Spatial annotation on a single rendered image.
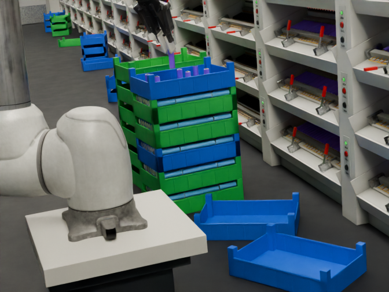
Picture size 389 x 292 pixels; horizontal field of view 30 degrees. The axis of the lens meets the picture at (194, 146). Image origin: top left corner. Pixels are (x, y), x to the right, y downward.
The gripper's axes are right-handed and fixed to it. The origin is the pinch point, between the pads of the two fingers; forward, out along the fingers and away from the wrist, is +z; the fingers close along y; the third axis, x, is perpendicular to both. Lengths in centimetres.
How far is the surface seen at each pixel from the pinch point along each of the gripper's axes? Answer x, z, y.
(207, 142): -7.2, 34.7, 6.8
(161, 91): -11.0, 11.4, 0.1
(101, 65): 189, 149, -255
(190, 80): -2.1, 13.2, 5.3
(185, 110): -8.2, 21.0, 4.0
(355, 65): 8, 13, 58
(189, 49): 111, 80, -92
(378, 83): -1, 13, 68
